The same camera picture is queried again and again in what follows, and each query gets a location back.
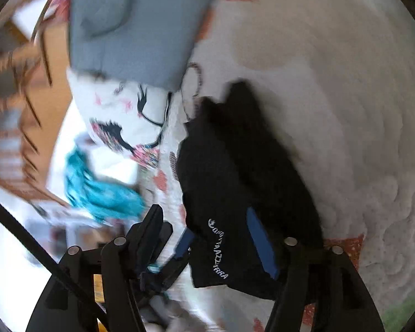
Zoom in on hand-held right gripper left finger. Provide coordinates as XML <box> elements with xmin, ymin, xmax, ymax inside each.
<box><xmin>26</xmin><ymin>205</ymin><xmax>164</xmax><ymax>332</ymax></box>

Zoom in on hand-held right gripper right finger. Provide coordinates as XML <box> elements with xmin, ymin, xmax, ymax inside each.
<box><xmin>246</xmin><ymin>209</ymin><xmax>384</xmax><ymax>332</ymax></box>

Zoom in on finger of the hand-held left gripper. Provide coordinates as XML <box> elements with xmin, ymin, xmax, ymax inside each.
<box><xmin>165</xmin><ymin>230</ymin><xmax>196</xmax><ymax>286</ymax></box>

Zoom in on black pants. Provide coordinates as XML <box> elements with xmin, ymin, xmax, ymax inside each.
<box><xmin>176</xmin><ymin>81</ymin><xmax>324</xmax><ymax>300</ymax></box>

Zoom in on teal star-print cloth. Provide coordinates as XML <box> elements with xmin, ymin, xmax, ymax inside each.
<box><xmin>65</xmin><ymin>144</ymin><xmax>146</xmax><ymax>226</ymax></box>

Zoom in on white foam cushion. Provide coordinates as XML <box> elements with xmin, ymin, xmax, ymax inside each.
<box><xmin>43</xmin><ymin>109</ymin><xmax>141</xmax><ymax>201</ymax></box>

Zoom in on white printed throw pillow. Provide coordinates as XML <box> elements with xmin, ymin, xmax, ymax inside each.
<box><xmin>67</xmin><ymin>68</ymin><xmax>174</xmax><ymax>168</ymax></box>

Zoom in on wooden staircase with banister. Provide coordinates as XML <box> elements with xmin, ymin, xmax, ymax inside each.
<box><xmin>0</xmin><ymin>0</ymin><xmax>77</xmax><ymax>211</ymax></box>

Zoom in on grey laptop bag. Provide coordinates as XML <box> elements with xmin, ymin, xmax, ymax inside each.
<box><xmin>68</xmin><ymin>0</ymin><xmax>222</xmax><ymax>89</ymax></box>

